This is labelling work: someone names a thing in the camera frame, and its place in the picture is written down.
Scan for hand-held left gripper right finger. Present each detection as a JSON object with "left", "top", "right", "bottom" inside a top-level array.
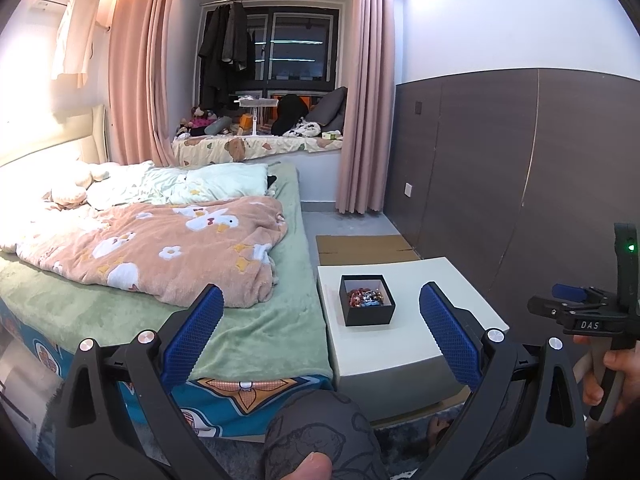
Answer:
[{"left": 412, "top": 281, "right": 589, "bottom": 480}]

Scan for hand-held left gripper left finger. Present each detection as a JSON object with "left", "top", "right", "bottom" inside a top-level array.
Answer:
[{"left": 45, "top": 282, "right": 225, "bottom": 480}]

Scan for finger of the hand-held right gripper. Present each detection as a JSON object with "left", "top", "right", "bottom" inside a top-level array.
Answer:
[
  {"left": 527, "top": 296, "right": 569, "bottom": 320},
  {"left": 552, "top": 283, "right": 594, "bottom": 302}
]

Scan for black jewelry box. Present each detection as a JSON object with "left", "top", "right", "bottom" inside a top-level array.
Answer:
[{"left": 338, "top": 273, "right": 397, "bottom": 328}]

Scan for person's right hand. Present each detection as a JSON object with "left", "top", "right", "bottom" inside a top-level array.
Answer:
[{"left": 573, "top": 334, "right": 640, "bottom": 423}]

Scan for person's left hand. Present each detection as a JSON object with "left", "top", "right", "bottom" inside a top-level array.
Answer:
[{"left": 289, "top": 451, "right": 334, "bottom": 480}]

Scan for white bedside table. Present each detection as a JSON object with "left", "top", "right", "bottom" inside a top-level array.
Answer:
[{"left": 316, "top": 256, "right": 511, "bottom": 391}]

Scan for bed with green sheet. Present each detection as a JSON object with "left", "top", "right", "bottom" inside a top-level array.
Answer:
[{"left": 0, "top": 160, "right": 335, "bottom": 442}]

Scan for pink duck print blanket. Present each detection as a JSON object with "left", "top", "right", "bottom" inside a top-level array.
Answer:
[{"left": 0, "top": 195, "right": 290, "bottom": 309}]

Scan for person's foot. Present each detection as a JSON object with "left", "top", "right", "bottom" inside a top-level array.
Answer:
[{"left": 427, "top": 415, "right": 454, "bottom": 451}]

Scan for flat brown cardboard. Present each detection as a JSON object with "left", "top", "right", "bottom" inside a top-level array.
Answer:
[{"left": 315, "top": 233, "right": 421, "bottom": 267}]

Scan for light green quilt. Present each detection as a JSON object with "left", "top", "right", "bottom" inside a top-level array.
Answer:
[{"left": 87, "top": 162, "right": 270, "bottom": 209}]

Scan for person's leg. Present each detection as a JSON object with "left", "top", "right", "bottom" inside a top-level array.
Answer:
[{"left": 263, "top": 390, "right": 391, "bottom": 480}]

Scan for printed window seat cushion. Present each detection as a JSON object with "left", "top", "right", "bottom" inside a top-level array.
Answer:
[{"left": 171, "top": 132, "right": 345, "bottom": 167}]

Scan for cream plush pillow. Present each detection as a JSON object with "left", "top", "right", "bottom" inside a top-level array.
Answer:
[{"left": 42, "top": 162, "right": 112, "bottom": 209}]

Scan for teal bolster pillow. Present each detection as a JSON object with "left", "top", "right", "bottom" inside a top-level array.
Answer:
[{"left": 203, "top": 115, "right": 234, "bottom": 137}]

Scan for plush toys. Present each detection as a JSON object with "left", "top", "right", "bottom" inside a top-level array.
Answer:
[{"left": 177, "top": 104, "right": 222, "bottom": 137}]

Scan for white spotted plush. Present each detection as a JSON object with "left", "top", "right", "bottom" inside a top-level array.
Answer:
[{"left": 282, "top": 116, "right": 324, "bottom": 139}]

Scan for white folding stand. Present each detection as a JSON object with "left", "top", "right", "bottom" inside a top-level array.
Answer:
[{"left": 234, "top": 95, "right": 279, "bottom": 137}]

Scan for black bag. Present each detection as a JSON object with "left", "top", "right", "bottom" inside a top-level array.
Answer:
[{"left": 271, "top": 93, "right": 310, "bottom": 137}]

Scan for cream headboard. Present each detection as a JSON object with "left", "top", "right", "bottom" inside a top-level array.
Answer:
[{"left": 0, "top": 103, "right": 109, "bottom": 169}]

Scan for grey pillow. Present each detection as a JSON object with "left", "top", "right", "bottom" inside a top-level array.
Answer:
[{"left": 303, "top": 86, "right": 349, "bottom": 131}]

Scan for pink curtain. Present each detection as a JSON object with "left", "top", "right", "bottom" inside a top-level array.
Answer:
[
  {"left": 335, "top": 0, "right": 407, "bottom": 216},
  {"left": 107, "top": 0, "right": 182, "bottom": 169}
]

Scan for black hanging coat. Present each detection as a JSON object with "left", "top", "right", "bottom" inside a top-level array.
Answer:
[{"left": 197, "top": 4, "right": 232, "bottom": 112}]

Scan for grey hanging coat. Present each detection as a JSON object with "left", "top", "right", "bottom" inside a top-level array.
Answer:
[{"left": 222, "top": 1, "right": 254, "bottom": 74}]

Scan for dark framed window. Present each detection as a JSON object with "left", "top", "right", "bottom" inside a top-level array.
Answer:
[{"left": 200, "top": 4, "right": 342, "bottom": 97}]

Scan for white hanging garment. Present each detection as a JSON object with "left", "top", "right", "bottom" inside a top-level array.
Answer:
[{"left": 50, "top": 0, "right": 104, "bottom": 89}]

